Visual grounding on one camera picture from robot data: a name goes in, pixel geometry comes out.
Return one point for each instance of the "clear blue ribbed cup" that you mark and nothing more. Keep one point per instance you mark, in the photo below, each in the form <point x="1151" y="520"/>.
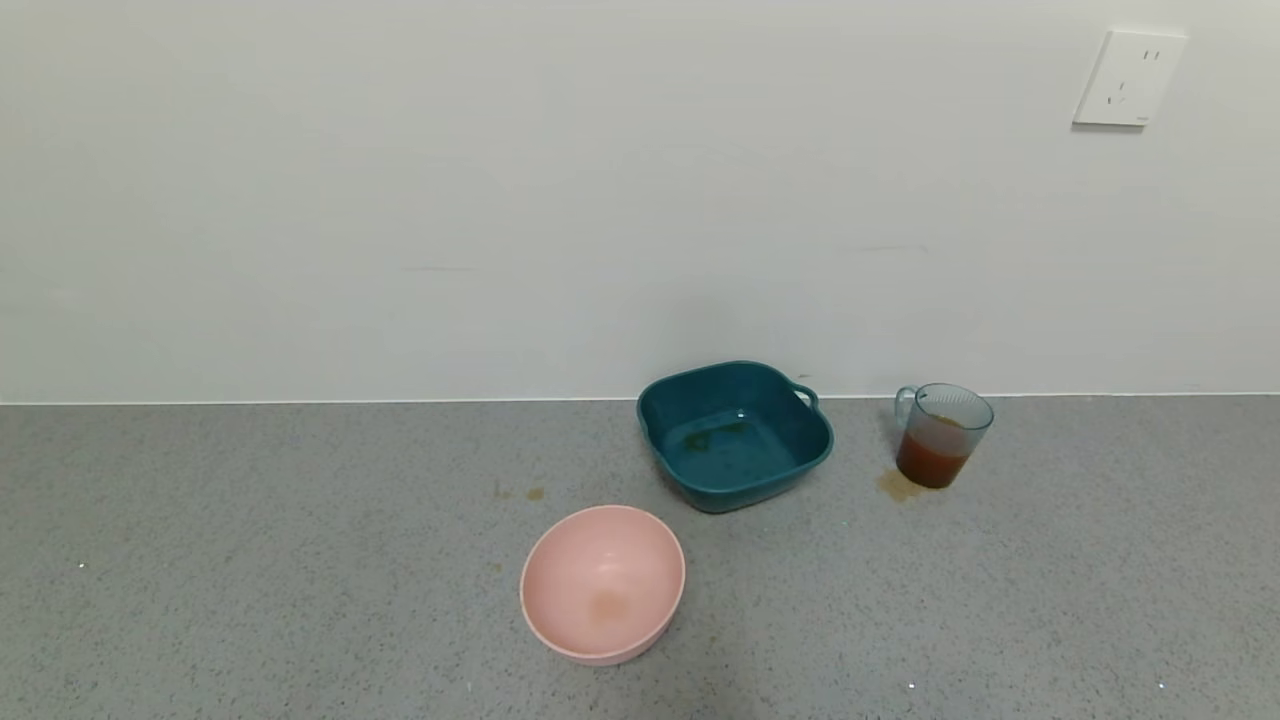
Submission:
<point x="945" y="410"/>

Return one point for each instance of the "pink round bowl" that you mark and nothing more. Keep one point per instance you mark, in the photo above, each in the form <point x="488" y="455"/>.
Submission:
<point x="600" y="585"/>

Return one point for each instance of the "teal square plastic basin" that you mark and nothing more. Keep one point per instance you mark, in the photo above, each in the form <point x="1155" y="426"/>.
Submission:
<point x="740" y="450"/>

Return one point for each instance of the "white wall socket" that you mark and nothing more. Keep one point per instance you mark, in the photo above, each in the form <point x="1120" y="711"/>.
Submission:
<point x="1128" y="78"/>

